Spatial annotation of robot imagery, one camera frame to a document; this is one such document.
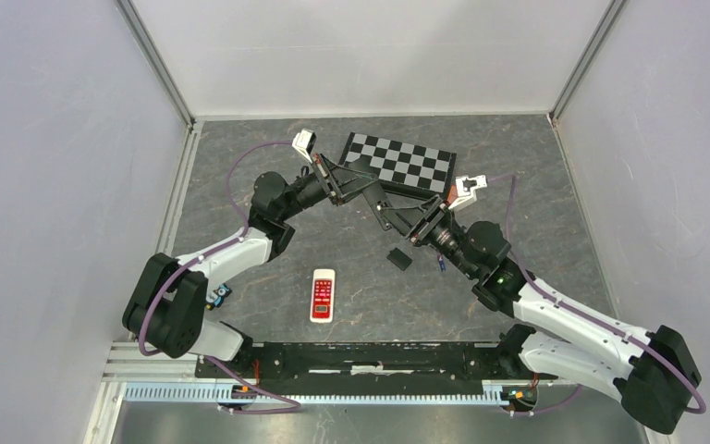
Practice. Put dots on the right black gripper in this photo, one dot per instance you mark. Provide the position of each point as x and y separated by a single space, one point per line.
408 220

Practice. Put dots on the black grey checkerboard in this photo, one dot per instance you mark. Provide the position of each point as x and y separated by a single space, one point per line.
405 169

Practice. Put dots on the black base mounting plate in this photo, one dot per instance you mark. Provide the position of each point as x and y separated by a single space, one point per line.
377 368

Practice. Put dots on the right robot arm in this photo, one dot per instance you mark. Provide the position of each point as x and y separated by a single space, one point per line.
650 373

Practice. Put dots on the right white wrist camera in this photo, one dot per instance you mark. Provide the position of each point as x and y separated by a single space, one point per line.
463 191

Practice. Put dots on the white red remote control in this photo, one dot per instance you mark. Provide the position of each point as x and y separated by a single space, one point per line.
323 296

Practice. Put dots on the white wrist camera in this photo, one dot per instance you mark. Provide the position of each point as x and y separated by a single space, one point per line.
463 191
303 143

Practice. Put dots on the black battery cover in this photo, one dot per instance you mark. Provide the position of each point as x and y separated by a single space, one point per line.
399 259

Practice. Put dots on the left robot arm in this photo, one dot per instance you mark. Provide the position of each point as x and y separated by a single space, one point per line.
166 308

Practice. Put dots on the blue battery pack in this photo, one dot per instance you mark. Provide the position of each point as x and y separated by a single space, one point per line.
216 297

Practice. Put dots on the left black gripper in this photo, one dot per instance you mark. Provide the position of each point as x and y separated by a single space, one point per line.
324 170

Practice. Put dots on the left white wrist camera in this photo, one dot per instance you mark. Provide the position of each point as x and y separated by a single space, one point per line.
303 143

